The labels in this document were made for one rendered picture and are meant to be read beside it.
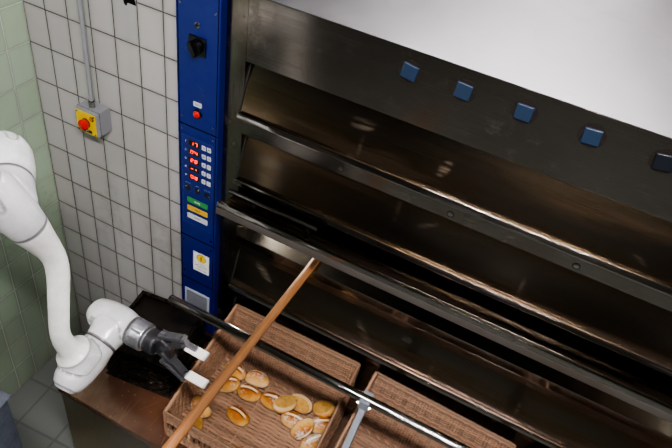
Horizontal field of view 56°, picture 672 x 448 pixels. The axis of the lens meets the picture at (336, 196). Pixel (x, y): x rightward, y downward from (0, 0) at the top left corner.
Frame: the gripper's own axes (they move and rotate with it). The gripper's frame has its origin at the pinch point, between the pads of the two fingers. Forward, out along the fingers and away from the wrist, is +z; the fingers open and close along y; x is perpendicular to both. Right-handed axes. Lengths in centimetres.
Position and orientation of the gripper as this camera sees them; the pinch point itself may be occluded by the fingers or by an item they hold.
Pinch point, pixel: (203, 369)
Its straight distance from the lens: 196.2
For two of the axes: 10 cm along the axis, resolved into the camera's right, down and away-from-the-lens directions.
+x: -4.5, 5.1, -7.3
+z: 8.8, 3.8, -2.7
